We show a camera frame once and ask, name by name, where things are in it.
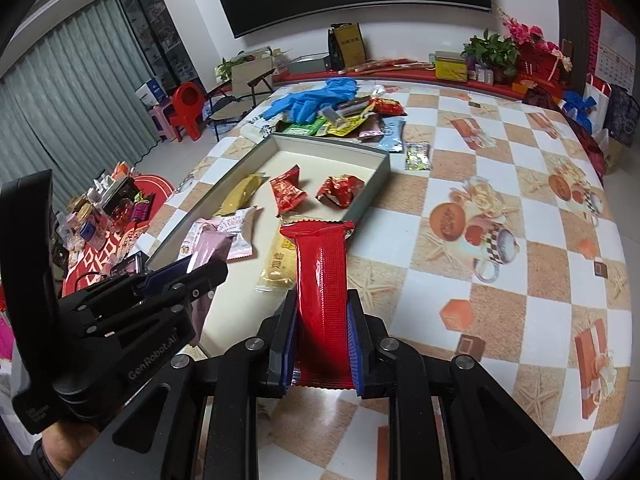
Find brown-pink snack packet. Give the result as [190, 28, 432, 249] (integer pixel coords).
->
[357, 115, 388, 142]

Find gold snack packet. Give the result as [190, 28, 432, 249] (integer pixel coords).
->
[217, 172, 266, 218]

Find green tin box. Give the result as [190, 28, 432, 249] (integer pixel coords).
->
[434, 51, 470, 82]

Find group of small boxed goods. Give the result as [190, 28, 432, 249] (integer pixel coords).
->
[50, 160, 151, 261]

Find glass display cabinet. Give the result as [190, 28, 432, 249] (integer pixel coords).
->
[115, 0, 201, 91]

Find white paper bag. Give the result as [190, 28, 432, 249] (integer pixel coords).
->
[582, 74, 613, 136]

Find green potted plant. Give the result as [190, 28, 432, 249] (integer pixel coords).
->
[461, 30, 521, 83]

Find white and blue carton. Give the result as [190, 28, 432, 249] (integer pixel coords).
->
[135, 77, 166, 108]

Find grey flat case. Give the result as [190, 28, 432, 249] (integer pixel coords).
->
[289, 55, 332, 75]

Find red printed snack packet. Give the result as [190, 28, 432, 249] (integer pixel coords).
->
[269, 164, 303, 217]

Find green snack packet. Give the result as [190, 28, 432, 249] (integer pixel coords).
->
[282, 121, 326, 137]

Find silver candy packet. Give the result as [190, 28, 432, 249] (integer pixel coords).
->
[404, 141, 433, 171]

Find dark red cloth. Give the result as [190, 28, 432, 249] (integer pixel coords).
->
[520, 85, 606, 171]

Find large pink-white snack packet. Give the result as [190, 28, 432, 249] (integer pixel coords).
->
[212, 205, 262, 261]

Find blue plastic bag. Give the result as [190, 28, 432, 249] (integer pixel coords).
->
[562, 91, 598, 123]

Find open cardboard box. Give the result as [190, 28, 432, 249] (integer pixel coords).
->
[216, 46, 283, 91]

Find pink plastic stool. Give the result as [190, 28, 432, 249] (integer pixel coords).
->
[150, 102, 183, 145]

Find grey curtain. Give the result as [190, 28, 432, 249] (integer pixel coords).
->
[0, 0, 161, 211]

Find black folding chair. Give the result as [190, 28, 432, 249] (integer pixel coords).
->
[202, 72, 276, 143]

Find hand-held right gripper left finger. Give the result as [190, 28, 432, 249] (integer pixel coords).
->
[62, 294, 300, 480]

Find green cardboard box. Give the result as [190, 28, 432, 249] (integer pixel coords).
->
[602, 130, 631, 176]

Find large yellow snack packet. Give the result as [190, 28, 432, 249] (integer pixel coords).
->
[255, 222, 357, 293]

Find crumpled red snack packet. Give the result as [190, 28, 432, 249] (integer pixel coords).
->
[316, 174, 365, 209]

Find red plastic chair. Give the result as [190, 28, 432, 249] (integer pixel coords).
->
[167, 82, 207, 142]

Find pink artificial flowers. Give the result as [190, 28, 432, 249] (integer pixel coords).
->
[495, 7, 573, 73]

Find long red snack packet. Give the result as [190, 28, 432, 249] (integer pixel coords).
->
[279, 220, 357, 392]

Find yellow and black paper bag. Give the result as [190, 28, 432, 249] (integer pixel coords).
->
[327, 22, 367, 71]

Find blue rubber gloves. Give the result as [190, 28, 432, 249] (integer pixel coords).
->
[262, 77, 361, 125]

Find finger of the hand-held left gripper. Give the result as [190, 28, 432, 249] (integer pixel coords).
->
[85, 260, 229, 339]
[57, 258, 194, 317]

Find white snack packet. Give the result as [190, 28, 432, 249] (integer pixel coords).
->
[240, 117, 281, 143]

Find grey shallow box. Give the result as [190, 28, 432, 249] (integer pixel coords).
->
[142, 134, 391, 361]

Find wall calendar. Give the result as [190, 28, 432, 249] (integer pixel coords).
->
[597, 10, 640, 93]

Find dark blue patterned bag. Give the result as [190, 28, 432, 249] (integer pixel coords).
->
[604, 84, 640, 148]

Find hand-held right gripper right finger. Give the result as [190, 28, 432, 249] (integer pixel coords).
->
[346, 290, 583, 480]

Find red gift box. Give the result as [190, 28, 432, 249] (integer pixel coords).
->
[515, 42, 571, 91]

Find light blue snack packet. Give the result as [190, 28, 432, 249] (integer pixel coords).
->
[379, 117, 407, 153]

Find long pink snack packet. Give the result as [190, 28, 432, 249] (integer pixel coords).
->
[186, 232, 235, 346]

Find red round mat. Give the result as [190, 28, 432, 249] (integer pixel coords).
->
[60, 172, 176, 301]

